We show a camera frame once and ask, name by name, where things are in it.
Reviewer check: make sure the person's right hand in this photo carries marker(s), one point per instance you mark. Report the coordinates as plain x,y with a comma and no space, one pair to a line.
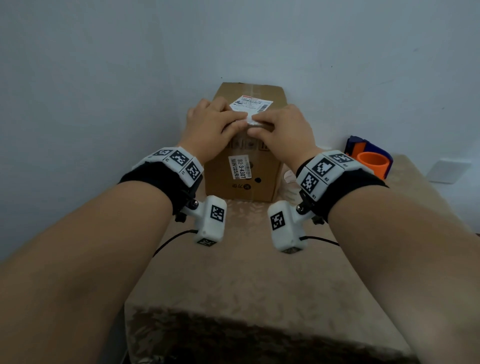
288,135

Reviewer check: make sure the person's right forearm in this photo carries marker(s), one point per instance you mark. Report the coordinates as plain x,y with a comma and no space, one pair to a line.
408,270

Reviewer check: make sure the person's right thumb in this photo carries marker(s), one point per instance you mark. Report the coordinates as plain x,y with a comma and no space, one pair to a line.
259,132

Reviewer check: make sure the white shipping label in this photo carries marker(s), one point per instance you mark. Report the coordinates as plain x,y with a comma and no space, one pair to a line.
253,104

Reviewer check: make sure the person's left hand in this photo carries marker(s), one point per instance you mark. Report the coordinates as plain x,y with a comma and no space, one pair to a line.
204,127

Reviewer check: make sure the crumpled white paper scrap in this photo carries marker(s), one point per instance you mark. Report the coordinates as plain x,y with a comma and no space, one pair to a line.
289,176

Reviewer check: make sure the person's left forearm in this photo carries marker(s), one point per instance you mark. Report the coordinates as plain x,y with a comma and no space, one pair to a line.
82,270

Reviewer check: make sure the person's left fingers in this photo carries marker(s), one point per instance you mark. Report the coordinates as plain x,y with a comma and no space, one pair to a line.
234,120

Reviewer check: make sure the white wrist camera with marker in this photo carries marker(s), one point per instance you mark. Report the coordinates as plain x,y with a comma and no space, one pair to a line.
283,228
212,221

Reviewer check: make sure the black wristband with marker tiles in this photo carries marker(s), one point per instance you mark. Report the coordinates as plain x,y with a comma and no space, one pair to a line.
157,178
348,183

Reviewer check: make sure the blue tape dispenser orange core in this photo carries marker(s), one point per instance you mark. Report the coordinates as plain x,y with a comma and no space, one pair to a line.
371,159

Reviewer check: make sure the white sticker with black print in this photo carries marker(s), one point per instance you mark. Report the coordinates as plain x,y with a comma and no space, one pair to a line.
239,167

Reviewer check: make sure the white wall socket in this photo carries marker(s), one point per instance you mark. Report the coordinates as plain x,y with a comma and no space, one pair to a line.
448,171

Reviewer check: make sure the brown cardboard box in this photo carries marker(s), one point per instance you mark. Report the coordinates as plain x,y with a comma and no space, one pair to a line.
258,183

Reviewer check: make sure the beige patterned table cloth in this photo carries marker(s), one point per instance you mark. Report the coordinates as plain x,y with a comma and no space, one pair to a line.
243,292

